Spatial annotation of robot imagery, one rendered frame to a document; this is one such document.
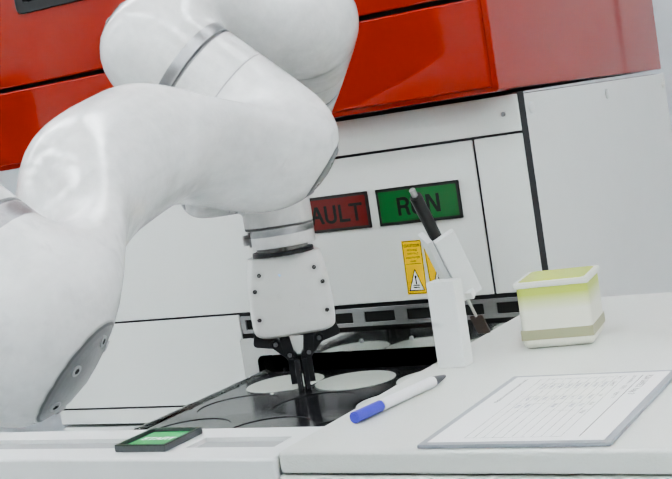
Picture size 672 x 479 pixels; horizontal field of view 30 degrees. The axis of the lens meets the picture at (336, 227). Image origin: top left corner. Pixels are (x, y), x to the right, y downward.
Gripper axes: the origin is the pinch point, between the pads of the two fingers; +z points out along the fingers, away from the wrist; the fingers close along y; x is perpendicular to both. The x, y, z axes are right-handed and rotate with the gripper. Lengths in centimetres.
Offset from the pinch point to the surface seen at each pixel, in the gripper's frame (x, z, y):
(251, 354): 19.9, 0.1, -6.4
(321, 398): -6.8, 2.1, 1.7
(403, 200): 6.3, -18.6, 16.3
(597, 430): -66, -5, 20
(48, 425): 246, 50, -80
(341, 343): 12.0, -0.7, 5.9
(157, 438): -42.7, -4.4, -13.9
